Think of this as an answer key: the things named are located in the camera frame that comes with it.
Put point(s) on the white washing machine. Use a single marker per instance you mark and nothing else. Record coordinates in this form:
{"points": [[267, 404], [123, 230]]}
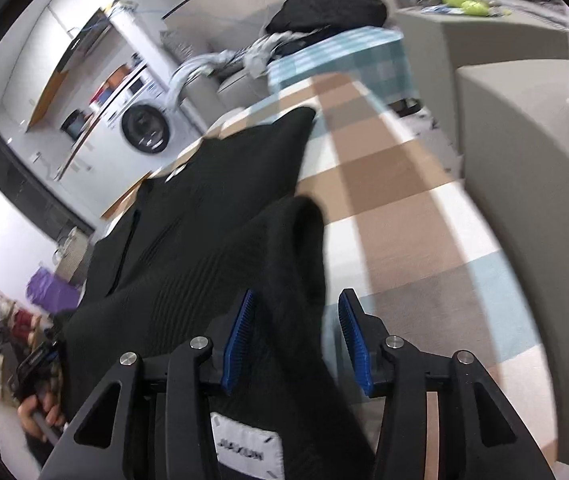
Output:
{"points": [[144, 130]]}

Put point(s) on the white wall cabinet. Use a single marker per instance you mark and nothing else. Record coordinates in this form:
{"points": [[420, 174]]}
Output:
{"points": [[64, 25]]}

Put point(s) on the black fluffy garment pile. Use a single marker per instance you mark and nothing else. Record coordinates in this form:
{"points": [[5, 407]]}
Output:
{"points": [[324, 7]]}

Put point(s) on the white base cabinet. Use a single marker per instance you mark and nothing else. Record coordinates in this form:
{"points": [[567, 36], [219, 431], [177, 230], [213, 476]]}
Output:
{"points": [[99, 180]]}

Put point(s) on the large grey ottoman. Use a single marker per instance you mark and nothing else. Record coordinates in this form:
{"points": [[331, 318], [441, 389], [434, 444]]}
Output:
{"points": [[529, 170]]}

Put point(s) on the dark cooking pot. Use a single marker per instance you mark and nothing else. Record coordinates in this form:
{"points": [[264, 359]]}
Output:
{"points": [[73, 125]]}

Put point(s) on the grey sofa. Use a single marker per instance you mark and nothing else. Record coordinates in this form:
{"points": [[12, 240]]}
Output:
{"points": [[234, 90]]}

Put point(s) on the grey sofa chaise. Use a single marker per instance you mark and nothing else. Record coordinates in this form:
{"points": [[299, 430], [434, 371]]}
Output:
{"points": [[489, 40]]}

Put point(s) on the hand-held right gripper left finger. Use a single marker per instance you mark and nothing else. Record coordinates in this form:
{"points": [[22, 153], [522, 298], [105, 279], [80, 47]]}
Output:
{"points": [[237, 340]]}

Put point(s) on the purple bag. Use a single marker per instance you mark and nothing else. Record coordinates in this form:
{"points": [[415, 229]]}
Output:
{"points": [[49, 287]]}

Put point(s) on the black knit sweater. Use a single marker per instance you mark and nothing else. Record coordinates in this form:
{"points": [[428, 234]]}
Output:
{"points": [[189, 240]]}

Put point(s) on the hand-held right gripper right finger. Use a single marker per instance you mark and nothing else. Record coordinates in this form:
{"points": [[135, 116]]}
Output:
{"points": [[354, 345]]}

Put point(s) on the shoe rack with shoes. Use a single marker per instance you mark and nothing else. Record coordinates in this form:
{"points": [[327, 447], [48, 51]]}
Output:
{"points": [[9, 320]]}

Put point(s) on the white cloth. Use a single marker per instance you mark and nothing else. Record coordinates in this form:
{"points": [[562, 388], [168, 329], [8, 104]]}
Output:
{"points": [[259, 57]]}

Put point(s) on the dark door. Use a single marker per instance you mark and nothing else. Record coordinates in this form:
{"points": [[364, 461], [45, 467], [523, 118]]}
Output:
{"points": [[19, 180]]}

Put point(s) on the range hood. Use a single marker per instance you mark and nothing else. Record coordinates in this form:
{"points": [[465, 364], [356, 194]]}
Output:
{"points": [[79, 42]]}

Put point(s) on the checkered tablecloth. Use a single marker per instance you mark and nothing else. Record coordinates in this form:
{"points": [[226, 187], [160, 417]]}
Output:
{"points": [[394, 220]]}

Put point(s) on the person's left hand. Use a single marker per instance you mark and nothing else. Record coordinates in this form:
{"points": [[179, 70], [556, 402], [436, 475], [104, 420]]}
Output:
{"points": [[27, 410]]}

